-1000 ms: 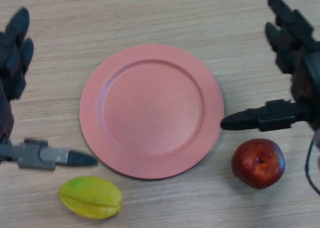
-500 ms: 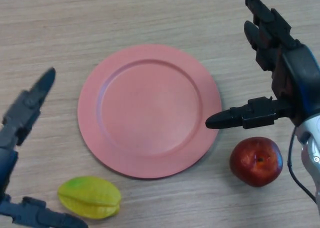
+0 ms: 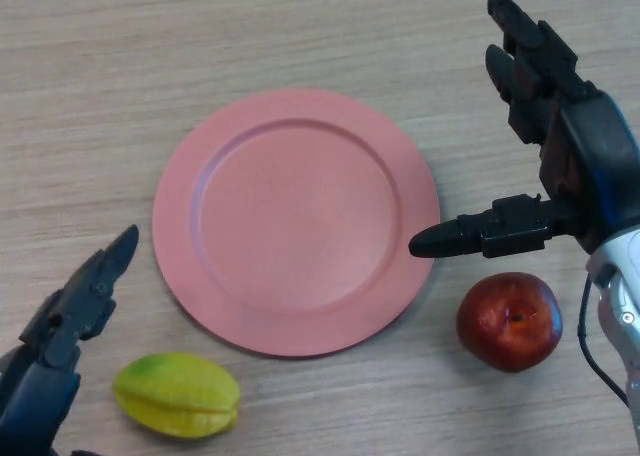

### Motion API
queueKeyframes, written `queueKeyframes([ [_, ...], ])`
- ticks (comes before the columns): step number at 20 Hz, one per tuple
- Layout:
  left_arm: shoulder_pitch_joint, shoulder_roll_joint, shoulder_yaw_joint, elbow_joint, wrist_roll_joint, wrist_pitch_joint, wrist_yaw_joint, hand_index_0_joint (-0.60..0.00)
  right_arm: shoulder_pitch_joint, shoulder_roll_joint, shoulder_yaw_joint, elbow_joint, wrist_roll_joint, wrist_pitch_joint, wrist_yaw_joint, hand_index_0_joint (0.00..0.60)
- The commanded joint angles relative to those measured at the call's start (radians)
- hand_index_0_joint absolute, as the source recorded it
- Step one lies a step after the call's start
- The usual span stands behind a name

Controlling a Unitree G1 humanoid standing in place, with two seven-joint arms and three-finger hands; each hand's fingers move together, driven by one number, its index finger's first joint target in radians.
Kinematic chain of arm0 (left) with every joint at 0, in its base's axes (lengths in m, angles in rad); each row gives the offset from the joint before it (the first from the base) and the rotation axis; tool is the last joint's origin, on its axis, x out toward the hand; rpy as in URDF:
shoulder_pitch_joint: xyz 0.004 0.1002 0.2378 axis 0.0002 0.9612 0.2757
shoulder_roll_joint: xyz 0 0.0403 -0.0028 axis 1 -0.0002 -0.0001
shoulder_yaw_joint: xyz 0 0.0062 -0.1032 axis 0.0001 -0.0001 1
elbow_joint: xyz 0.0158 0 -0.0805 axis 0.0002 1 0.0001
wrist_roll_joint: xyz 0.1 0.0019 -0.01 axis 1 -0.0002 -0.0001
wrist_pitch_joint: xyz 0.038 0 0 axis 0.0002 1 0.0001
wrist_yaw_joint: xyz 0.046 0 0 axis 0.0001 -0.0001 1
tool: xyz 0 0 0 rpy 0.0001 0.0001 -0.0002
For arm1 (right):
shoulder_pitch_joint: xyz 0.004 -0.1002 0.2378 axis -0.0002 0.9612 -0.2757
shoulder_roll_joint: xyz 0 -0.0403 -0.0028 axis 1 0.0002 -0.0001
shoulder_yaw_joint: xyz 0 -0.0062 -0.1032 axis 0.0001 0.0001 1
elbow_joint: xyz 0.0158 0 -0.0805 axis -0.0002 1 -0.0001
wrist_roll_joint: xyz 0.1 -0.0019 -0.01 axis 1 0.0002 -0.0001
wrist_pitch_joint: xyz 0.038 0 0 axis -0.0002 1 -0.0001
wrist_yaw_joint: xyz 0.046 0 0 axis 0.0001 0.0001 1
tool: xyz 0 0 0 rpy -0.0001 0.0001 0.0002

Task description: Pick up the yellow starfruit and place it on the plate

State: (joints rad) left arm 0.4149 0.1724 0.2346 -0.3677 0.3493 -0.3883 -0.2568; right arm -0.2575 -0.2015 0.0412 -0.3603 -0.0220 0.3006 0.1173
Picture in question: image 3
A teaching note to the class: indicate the pink round plate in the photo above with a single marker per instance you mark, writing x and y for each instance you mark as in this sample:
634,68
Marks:
297,226

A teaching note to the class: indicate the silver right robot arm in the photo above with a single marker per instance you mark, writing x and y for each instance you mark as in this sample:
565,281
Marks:
622,306

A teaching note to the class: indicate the red apple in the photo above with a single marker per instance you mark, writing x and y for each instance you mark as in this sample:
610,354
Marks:
507,321

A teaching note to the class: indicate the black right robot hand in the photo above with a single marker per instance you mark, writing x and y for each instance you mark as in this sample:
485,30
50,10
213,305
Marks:
597,141

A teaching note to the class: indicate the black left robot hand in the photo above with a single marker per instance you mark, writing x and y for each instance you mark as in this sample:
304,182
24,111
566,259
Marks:
45,376

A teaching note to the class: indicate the yellow green starfruit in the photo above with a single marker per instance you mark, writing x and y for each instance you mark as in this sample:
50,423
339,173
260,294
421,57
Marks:
177,393

